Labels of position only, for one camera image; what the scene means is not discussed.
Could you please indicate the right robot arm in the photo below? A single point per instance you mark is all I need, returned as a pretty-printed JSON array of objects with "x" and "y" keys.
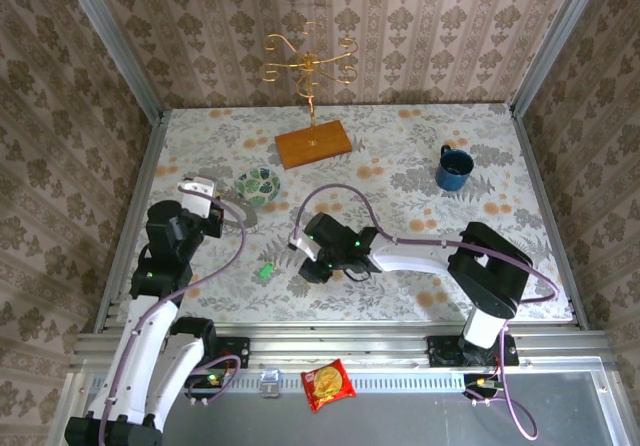
[{"x": 415, "y": 258}]

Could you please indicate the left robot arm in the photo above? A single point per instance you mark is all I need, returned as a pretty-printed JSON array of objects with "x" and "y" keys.
[{"x": 145, "y": 346}]

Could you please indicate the silver metal clip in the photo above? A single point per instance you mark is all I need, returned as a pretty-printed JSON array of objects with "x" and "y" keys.
[{"x": 270, "y": 383}]

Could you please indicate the aluminium front rail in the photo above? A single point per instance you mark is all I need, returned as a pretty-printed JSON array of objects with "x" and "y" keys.
[{"x": 340, "y": 346}]

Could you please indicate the aluminium table side rail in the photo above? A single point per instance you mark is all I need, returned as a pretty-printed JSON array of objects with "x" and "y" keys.
[
  {"x": 136, "y": 191},
  {"x": 550, "y": 216}
]

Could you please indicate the gold hook stand wooden base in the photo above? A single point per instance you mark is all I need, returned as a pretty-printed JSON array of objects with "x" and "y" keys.
[{"x": 312, "y": 146}]

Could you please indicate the key with green tag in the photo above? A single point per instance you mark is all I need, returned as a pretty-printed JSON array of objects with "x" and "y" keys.
[{"x": 266, "y": 270}]

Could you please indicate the aluminium frame post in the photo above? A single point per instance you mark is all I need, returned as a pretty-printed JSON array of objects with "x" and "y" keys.
[
  {"x": 562, "y": 31},
  {"x": 112, "y": 33}
]

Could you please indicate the blue enamel mug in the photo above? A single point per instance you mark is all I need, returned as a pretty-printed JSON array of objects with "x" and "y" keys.
[{"x": 452, "y": 176}]

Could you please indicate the grey metal plate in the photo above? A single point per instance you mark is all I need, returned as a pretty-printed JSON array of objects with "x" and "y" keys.
[{"x": 400, "y": 421}]

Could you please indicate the red snack packet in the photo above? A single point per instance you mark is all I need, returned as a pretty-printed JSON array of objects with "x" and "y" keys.
[{"x": 327, "y": 383}]

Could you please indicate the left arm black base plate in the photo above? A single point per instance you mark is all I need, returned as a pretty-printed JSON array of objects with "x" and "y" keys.
[{"x": 242, "y": 351}]

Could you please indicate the leaf pattern bowl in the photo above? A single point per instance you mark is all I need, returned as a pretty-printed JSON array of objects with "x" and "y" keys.
[{"x": 260, "y": 186}]

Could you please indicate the slotted metal strip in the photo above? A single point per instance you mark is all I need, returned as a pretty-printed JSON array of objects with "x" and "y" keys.
[{"x": 390, "y": 382}]

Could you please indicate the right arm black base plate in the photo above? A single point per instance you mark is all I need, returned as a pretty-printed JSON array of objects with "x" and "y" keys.
[{"x": 440, "y": 353}]

